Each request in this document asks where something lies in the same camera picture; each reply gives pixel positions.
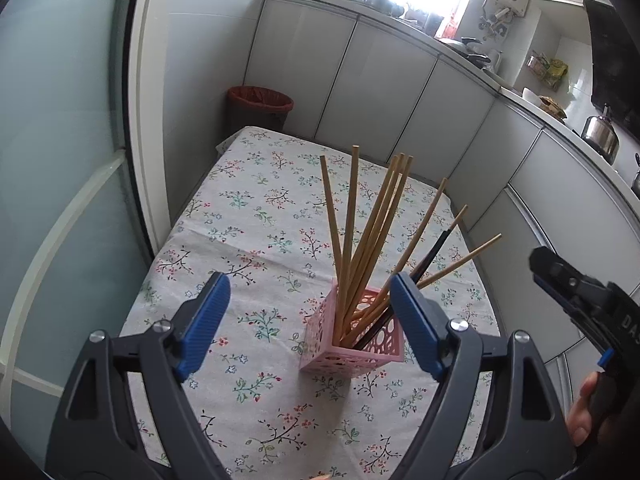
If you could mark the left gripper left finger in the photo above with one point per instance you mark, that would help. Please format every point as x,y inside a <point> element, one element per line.
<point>95,433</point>

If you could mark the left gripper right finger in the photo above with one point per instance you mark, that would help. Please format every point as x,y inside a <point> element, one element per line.
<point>523,434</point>

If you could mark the wooden chopstick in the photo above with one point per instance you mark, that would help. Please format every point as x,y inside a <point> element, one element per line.
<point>370,233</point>
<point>459,263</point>
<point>361,248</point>
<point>343,281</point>
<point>330,212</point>
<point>369,316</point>
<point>376,248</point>

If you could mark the black chopstick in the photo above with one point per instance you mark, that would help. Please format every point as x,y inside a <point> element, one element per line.
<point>374,329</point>
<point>418,272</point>

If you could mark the right hand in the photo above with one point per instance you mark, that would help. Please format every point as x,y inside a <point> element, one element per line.
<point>619,433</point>

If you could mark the steel kettle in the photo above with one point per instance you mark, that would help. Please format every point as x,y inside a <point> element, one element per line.
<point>599,133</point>

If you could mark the wooden chopstick in basket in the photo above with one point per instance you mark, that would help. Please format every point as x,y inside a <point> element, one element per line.
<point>369,316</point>
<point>376,248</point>
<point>361,248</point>

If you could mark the white bowl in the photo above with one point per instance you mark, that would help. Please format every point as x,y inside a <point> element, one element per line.
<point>530,97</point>

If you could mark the yellow green food bag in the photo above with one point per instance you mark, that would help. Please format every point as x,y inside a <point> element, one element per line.
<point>555,72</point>

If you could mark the black range hood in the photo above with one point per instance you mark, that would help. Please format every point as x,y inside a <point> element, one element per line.
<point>615,66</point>

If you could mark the floral tablecloth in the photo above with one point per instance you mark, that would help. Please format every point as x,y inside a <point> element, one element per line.
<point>260,217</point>

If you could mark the black frying pan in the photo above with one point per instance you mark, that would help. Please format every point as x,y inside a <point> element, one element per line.
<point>467,48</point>

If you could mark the white lower cabinets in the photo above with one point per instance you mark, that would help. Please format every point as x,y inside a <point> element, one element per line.
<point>357,78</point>

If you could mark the red trash bin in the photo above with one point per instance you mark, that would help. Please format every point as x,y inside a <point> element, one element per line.
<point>256,106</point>

